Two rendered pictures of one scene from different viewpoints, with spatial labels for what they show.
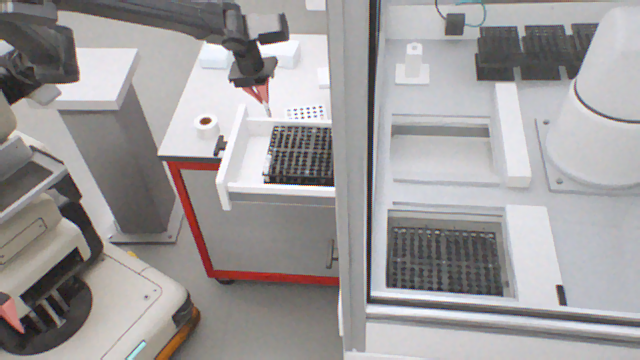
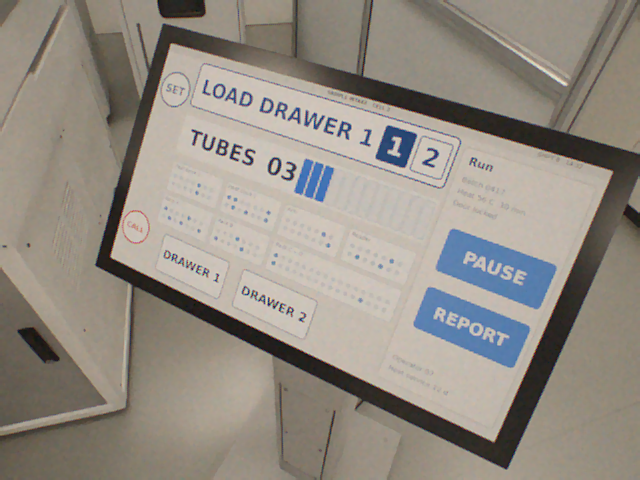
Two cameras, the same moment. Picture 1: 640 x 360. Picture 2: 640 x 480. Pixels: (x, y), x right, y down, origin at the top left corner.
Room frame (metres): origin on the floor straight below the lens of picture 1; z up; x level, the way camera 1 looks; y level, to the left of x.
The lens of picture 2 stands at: (0.21, 0.65, 1.38)
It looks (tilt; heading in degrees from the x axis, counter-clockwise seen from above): 46 degrees down; 241
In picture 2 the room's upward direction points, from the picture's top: 5 degrees clockwise
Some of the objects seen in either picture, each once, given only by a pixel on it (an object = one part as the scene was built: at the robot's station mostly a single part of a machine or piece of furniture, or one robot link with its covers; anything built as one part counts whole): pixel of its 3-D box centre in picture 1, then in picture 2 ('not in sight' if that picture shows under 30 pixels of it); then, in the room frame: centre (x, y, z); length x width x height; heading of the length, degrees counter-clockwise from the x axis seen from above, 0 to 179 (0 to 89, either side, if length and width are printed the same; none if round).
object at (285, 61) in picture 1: (278, 52); not in sight; (1.64, 0.10, 0.79); 0.13 x 0.09 x 0.05; 71
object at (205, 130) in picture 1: (207, 126); not in sight; (1.30, 0.32, 0.78); 0.07 x 0.07 x 0.04
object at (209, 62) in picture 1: (217, 50); not in sight; (1.68, 0.31, 0.78); 0.15 x 0.10 x 0.04; 169
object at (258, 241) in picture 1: (285, 170); not in sight; (1.48, 0.13, 0.38); 0.62 x 0.58 x 0.76; 170
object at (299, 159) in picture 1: (311, 159); not in sight; (1.04, 0.02, 0.87); 0.22 x 0.18 x 0.06; 80
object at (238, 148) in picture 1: (235, 155); not in sight; (1.07, 0.21, 0.87); 0.29 x 0.02 x 0.11; 170
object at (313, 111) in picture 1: (306, 119); not in sight; (1.30, 0.03, 0.78); 0.12 x 0.08 x 0.04; 93
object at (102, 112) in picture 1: (121, 153); not in sight; (1.63, 0.75, 0.38); 0.30 x 0.30 x 0.76; 84
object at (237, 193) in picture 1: (315, 160); not in sight; (1.04, 0.01, 0.86); 0.40 x 0.26 x 0.06; 80
